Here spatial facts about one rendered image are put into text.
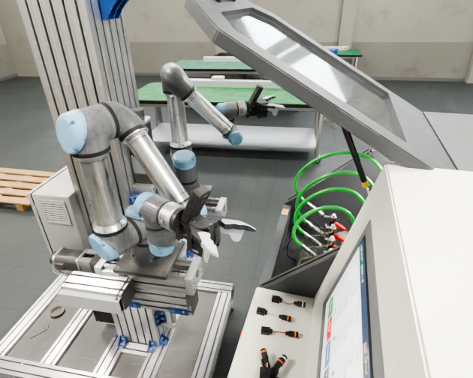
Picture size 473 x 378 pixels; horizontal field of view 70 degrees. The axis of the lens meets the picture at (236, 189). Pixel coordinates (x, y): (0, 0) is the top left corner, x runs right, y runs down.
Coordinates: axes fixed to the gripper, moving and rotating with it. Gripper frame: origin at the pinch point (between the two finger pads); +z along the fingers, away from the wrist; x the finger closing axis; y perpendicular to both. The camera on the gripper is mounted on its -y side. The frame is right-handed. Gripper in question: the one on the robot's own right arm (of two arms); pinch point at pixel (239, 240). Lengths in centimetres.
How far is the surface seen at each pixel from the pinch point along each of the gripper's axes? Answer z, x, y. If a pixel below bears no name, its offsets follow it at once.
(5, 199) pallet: -350, -64, 129
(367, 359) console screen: 33.8, 7.5, 6.5
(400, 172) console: 24.6, -36.1, -14.4
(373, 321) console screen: 32.4, 1.9, 2.8
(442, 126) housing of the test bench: 26, -97, -18
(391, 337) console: 36.2, 8.4, -1.2
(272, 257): -19, -56, 44
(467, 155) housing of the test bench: 37, -71, -14
